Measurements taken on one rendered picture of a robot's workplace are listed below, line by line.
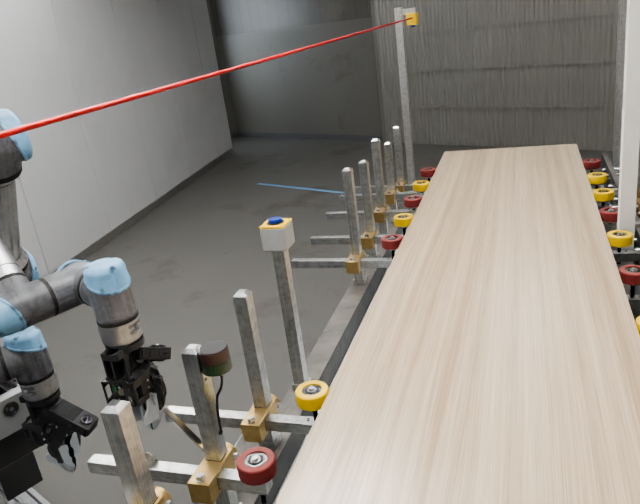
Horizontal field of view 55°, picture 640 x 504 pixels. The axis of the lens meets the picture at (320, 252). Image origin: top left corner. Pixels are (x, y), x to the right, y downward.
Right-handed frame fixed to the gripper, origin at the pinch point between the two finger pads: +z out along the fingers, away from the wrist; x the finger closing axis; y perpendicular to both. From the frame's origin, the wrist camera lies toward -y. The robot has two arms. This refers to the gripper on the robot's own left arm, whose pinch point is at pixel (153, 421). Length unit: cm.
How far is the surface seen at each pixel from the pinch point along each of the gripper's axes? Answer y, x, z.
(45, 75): -344, -296, -54
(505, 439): -16, 67, 11
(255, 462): -2.3, 19.6, 10.0
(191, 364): -5.5, 8.0, -10.2
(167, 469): -2.5, -1.9, 14.5
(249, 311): -30.9, 9.6, -8.9
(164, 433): -115, -90, 100
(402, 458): -8, 48, 11
